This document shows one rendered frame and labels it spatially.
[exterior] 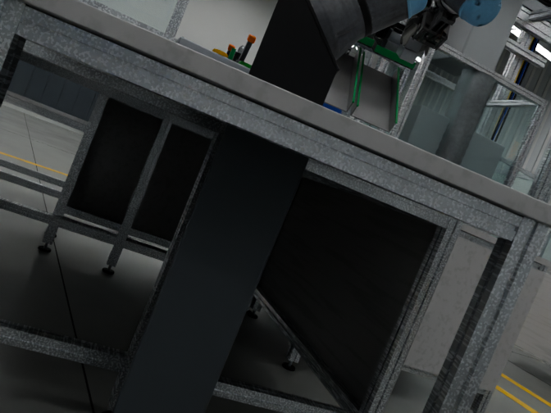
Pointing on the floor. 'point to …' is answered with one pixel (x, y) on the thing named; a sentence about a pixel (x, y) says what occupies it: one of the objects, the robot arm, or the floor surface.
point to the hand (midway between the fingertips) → (412, 43)
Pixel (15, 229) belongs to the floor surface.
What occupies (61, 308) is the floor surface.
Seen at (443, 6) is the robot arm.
